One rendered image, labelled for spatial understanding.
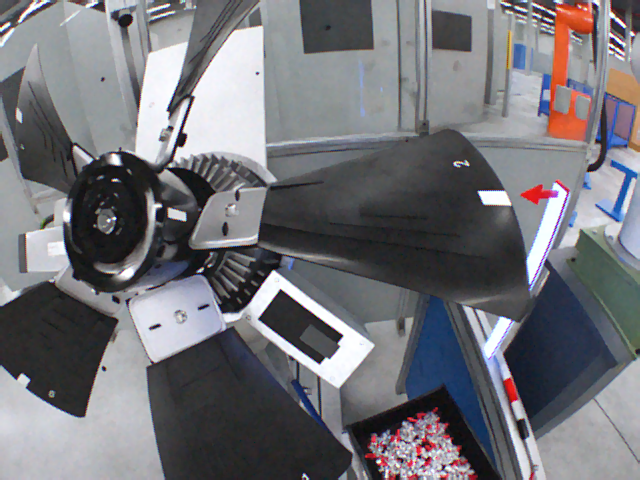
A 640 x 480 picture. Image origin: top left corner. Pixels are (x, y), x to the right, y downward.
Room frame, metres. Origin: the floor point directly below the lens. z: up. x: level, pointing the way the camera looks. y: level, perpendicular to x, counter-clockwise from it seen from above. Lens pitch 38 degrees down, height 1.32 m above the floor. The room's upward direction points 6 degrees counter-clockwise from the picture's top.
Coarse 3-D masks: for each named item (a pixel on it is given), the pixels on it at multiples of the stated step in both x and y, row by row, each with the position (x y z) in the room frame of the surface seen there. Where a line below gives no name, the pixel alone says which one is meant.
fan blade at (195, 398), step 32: (192, 352) 0.15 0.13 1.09; (224, 352) 0.16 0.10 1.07; (160, 384) 0.11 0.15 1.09; (192, 384) 0.12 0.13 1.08; (224, 384) 0.13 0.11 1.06; (256, 384) 0.14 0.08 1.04; (160, 416) 0.09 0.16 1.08; (192, 416) 0.09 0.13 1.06; (224, 416) 0.10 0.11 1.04; (256, 416) 0.11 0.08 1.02; (288, 416) 0.12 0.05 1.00; (160, 448) 0.06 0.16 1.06; (192, 448) 0.07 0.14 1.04; (224, 448) 0.07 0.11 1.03; (256, 448) 0.08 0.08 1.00; (288, 448) 0.09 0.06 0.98; (320, 448) 0.09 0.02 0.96
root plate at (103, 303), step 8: (64, 272) 0.18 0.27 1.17; (72, 272) 0.19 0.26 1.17; (56, 280) 0.18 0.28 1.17; (64, 280) 0.18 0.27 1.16; (72, 280) 0.19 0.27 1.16; (80, 280) 0.19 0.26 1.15; (64, 288) 0.18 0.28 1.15; (72, 288) 0.19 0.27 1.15; (80, 288) 0.19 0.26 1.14; (88, 288) 0.19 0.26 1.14; (72, 296) 0.18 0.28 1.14; (80, 296) 0.19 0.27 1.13; (88, 296) 0.19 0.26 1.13; (96, 296) 0.20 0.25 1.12; (104, 296) 0.20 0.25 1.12; (120, 296) 0.21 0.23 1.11; (128, 296) 0.21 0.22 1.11; (88, 304) 0.19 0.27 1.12; (96, 304) 0.19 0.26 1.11; (104, 304) 0.20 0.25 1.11; (112, 304) 0.20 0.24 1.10; (120, 304) 0.21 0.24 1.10; (104, 312) 0.19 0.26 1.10; (112, 312) 0.20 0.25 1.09
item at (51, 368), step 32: (32, 288) 0.17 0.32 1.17; (0, 320) 0.14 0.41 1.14; (32, 320) 0.15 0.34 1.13; (64, 320) 0.17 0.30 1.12; (96, 320) 0.18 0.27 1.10; (0, 352) 0.11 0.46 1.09; (32, 352) 0.13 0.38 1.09; (64, 352) 0.15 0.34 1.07; (96, 352) 0.17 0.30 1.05; (32, 384) 0.11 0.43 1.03; (64, 384) 0.13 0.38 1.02
